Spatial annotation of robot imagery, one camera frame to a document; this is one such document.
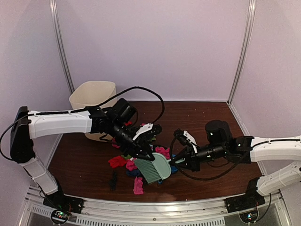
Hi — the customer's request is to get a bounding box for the green scrap centre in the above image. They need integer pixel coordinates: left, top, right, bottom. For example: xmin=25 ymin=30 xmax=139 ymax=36
xmin=121 ymin=154 xmax=132 ymax=160

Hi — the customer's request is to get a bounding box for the pink scrap front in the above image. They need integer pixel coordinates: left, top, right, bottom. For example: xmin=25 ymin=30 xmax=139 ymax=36
xmin=133 ymin=177 xmax=144 ymax=195

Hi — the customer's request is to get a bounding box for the pink scrap near gripper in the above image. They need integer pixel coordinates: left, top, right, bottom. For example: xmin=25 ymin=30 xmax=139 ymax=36
xmin=111 ymin=138 xmax=120 ymax=149

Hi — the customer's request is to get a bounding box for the front aluminium rail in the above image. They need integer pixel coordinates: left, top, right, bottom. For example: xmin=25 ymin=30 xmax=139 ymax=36
xmin=17 ymin=187 xmax=292 ymax=226

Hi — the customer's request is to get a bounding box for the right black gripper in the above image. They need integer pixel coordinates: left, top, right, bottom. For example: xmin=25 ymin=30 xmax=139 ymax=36
xmin=169 ymin=143 xmax=227 ymax=172

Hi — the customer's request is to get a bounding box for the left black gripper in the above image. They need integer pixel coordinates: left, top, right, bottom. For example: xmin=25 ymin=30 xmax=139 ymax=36
xmin=109 ymin=119 xmax=155 ymax=161

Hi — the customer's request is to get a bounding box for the aluminium frame post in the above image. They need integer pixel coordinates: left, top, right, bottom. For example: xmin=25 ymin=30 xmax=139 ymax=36
xmin=49 ymin=0 xmax=75 ymax=94
xmin=227 ymin=0 xmax=256 ymax=105

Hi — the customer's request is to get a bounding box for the large pink scrap on dustpan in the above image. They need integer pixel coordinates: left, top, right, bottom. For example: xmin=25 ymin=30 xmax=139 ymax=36
xmin=155 ymin=146 xmax=170 ymax=160

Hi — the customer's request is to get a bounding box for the red paper scrap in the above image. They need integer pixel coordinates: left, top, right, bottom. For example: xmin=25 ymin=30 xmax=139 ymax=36
xmin=108 ymin=156 xmax=127 ymax=169

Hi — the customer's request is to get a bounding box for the black scrap front left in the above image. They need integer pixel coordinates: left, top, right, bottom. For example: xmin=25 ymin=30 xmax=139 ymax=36
xmin=109 ymin=171 xmax=118 ymax=191

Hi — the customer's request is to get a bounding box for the right aluminium frame post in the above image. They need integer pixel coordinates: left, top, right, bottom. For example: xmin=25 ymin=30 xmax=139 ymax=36
xmin=227 ymin=0 xmax=256 ymax=105

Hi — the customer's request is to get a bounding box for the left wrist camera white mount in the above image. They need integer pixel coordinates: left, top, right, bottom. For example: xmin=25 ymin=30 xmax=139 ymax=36
xmin=133 ymin=123 xmax=162 ymax=141

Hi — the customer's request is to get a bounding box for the pink scrap centre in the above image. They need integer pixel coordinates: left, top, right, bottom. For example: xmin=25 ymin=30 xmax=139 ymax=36
xmin=126 ymin=159 xmax=138 ymax=171

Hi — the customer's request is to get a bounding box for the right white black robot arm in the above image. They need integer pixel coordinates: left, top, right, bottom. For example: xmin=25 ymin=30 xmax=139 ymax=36
xmin=170 ymin=120 xmax=301 ymax=208

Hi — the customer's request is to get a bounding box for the navy scrap front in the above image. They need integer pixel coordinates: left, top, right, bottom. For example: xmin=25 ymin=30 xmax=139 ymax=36
xmin=126 ymin=169 xmax=142 ymax=177

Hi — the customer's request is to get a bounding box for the left aluminium frame post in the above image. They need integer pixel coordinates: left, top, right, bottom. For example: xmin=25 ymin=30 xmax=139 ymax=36
xmin=49 ymin=0 xmax=75 ymax=94

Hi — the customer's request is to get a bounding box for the beige plastic waste bin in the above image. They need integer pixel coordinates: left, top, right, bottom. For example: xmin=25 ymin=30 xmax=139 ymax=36
xmin=68 ymin=81 xmax=118 ymax=141

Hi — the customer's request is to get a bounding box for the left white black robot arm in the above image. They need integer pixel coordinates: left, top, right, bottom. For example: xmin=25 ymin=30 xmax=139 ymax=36
xmin=10 ymin=98 xmax=155 ymax=209

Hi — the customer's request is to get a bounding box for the blue plastic dustpan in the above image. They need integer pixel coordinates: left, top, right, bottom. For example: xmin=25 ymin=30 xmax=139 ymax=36
xmin=158 ymin=154 xmax=179 ymax=185

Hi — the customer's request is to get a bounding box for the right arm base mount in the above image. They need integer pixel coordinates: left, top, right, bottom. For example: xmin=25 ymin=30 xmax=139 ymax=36
xmin=225 ymin=194 xmax=265 ymax=224

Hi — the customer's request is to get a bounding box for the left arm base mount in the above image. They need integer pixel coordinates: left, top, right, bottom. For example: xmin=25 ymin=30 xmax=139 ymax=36
xmin=43 ymin=195 xmax=84 ymax=225

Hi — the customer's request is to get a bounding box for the mint green hand brush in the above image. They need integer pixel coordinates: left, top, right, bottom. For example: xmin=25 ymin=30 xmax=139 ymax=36
xmin=134 ymin=153 xmax=178 ymax=184

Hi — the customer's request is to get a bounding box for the right black cable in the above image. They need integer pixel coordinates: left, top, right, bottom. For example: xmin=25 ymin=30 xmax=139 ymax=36
xmin=169 ymin=137 xmax=243 ymax=181

